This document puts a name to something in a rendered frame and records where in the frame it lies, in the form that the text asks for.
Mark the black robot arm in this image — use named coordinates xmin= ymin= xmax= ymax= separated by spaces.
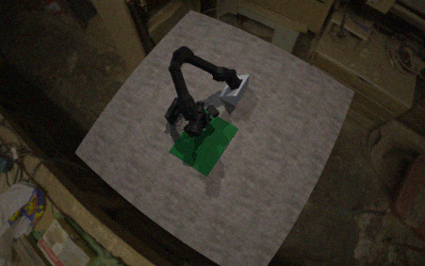
xmin=168 ymin=46 xmax=243 ymax=137

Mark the green circuit board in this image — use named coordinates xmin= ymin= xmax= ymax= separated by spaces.
xmin=170 ymin=115 xmax=238 ymax=176

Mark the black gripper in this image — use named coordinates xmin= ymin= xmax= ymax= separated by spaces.
xmin=184 ymin=105 xmax=220 ymax=138

